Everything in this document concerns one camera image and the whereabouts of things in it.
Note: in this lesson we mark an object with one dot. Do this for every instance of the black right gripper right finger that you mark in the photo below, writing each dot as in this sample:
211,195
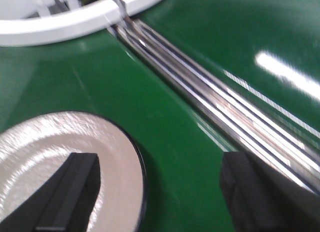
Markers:
259,198

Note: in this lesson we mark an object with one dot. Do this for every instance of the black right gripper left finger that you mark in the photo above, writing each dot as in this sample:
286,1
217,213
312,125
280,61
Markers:
64,202

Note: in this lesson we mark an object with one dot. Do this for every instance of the cream plate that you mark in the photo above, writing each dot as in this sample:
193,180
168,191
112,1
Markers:
32,151

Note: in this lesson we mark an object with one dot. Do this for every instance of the steel conveyor rollers right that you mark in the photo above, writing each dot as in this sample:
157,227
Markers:
243,122

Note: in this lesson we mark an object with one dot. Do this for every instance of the green circular conveyor belt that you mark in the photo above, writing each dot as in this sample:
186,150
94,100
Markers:
64,55

